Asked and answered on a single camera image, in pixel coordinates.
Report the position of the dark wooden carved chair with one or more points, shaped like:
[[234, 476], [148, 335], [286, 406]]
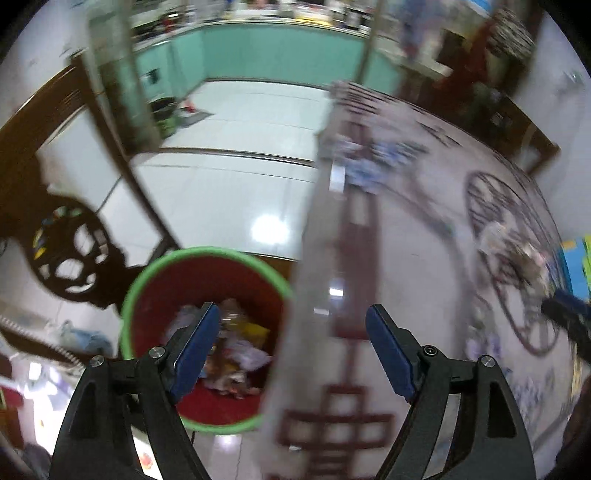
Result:
[[27, 184]]

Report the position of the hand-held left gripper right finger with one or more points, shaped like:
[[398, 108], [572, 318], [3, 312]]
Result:
[[390, 355]]

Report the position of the teal kitchen cabinets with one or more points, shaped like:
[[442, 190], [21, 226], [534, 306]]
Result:
[[277, 46]]

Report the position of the blue and green box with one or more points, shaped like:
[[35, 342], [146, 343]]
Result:
[[577, 267]]

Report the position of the black bin with green bag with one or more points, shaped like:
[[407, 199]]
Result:
[[164, 117]]

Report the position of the crumpled white paper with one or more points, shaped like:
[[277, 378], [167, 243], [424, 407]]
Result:
[[249, 355]]

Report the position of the dark wooden cabinet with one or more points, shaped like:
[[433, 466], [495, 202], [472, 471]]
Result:
[[521, 124]]

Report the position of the red hanging garment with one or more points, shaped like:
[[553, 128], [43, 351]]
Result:
[[466, 60]]

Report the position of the red bin with green rim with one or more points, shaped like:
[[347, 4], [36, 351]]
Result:
[[152, 300]]

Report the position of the patterned floral tablecloth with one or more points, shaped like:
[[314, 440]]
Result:
[[406, 258]]

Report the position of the floral fabric bag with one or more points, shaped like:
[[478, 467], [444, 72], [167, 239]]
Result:
[[512, 32]]

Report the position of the wrapper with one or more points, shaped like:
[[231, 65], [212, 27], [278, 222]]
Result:
[[496, 237]]

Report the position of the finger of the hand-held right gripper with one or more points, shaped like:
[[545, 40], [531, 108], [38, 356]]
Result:
[[565, 307]]

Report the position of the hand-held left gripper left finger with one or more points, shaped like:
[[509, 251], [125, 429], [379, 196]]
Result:
[[196, 350]]

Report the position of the red mop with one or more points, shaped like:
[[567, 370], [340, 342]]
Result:
[[194, 110]]

